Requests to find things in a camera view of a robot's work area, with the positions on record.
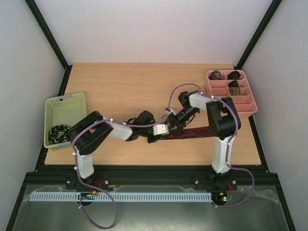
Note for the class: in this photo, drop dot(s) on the black white patterned tie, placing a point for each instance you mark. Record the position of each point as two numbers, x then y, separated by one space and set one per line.
58 134

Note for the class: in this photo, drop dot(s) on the light blue cable duct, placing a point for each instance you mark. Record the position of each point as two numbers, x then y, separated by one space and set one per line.
121 197

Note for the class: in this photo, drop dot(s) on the black frame post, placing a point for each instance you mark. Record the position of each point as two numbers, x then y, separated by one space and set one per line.
47 32
270 12

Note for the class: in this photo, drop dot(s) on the dark floral rolled tie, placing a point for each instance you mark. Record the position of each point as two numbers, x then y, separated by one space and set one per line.
215 75

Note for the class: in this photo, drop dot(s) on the left black frame post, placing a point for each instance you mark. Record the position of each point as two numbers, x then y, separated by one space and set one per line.
47 32

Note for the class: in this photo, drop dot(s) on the black rolled tie back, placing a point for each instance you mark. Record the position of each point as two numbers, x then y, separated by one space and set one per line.
234 75

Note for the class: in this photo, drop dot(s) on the brown patterned rolled tie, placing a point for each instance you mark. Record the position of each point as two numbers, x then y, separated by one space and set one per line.
235 91

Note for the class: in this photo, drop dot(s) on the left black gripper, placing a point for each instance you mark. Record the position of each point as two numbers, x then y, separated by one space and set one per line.
150 140

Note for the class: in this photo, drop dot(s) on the green plastic basket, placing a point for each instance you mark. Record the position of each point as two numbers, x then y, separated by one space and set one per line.
63 110

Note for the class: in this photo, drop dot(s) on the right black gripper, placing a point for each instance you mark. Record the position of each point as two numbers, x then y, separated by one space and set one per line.
175 118

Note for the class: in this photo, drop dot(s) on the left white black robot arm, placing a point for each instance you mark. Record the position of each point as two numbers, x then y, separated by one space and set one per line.
89 133

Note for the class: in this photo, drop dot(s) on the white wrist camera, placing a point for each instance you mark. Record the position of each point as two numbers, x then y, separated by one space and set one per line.
170 111
160 129

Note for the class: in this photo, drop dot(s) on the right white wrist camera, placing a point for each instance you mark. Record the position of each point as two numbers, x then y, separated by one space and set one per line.
170 111

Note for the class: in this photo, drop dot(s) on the black rolled tie middle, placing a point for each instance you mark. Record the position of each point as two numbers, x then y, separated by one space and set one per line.
233 84

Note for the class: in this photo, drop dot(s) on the right black frame post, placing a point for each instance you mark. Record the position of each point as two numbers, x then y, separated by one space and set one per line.
270 12

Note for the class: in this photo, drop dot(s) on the black rolled tie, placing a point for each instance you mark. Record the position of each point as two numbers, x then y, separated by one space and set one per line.
233 84
234 75

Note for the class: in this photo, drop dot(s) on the black aluminium frame rail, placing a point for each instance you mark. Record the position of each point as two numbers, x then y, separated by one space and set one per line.
196 177

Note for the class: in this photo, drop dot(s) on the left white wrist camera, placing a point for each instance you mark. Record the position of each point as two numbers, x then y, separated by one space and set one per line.
160 129

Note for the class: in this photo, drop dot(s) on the pink divided organizer tray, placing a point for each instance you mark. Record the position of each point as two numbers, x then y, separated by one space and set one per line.
244 104

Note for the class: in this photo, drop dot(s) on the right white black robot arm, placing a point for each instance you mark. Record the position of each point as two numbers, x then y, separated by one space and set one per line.
223 121

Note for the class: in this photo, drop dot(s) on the red navy striped tie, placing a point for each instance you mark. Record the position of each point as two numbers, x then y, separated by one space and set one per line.
190 133

